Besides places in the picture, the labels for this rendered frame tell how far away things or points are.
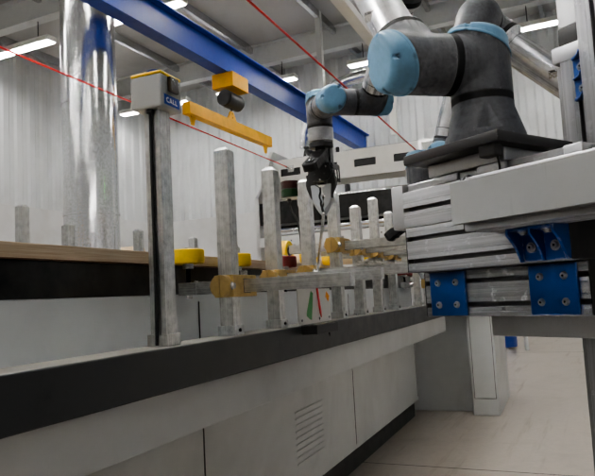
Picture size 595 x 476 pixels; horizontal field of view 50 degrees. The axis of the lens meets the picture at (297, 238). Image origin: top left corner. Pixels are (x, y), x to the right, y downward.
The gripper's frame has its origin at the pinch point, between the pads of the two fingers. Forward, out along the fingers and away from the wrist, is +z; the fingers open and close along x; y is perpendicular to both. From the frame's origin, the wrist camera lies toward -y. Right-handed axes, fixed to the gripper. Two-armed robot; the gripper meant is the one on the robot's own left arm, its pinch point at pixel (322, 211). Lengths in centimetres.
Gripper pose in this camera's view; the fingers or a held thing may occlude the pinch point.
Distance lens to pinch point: 183.3
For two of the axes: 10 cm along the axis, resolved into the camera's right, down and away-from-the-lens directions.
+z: 0.6, 10.0, -0.4
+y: 3.9, 0.2, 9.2
